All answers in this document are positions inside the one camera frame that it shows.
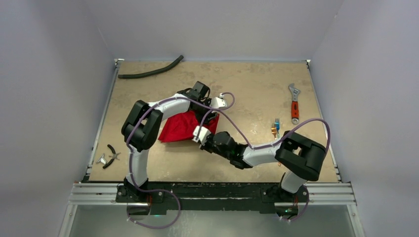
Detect black handled pliers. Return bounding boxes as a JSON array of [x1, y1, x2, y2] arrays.
[[96, 144, 121, 169]]

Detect gold fork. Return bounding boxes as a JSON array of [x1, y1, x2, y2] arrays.
[[271, 123, 278, 139]]

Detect red cloth napkin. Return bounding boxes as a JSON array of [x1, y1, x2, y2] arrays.
[[158, 111, 219, 143]]

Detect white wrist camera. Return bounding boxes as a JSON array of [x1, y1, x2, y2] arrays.
[[192, 126, 211, 145], [210, 94, 228, 109]]

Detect blue utensil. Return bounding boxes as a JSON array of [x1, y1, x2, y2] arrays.
[[274, 118, 280, 139]]

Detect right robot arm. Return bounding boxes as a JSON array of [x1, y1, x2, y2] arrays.
[[193, 131, 327, 201]]

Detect aluminium frame rail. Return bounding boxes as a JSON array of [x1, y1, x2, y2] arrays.
[[67, 59, 357, 207]]

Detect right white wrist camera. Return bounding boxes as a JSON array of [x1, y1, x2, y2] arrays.
[[192, 126, 211, 145]]

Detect black corrugated hose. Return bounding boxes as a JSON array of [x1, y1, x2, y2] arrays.
[[118, 55, 184, 80]]

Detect adjustable wrench orange handle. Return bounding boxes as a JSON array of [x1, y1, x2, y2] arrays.
[[289, 83, 300, 124]]

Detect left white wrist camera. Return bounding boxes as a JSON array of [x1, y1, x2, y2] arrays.
[[210, 94, 228, 109]]

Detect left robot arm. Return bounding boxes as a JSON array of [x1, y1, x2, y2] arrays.
[[122, 81, 228, 202]]

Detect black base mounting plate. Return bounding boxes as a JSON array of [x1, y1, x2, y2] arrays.
[[116, 181, 308, 215]]

